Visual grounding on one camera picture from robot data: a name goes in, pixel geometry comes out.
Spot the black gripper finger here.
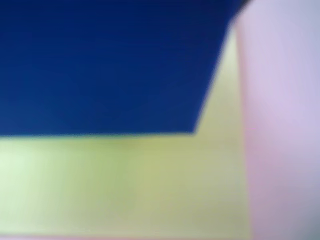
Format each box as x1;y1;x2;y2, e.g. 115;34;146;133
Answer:
233;0;253;16

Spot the green paper square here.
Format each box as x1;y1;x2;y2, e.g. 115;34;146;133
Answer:
0;23;252;238

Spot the large blue cube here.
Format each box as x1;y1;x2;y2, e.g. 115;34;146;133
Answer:
0;0;242;137

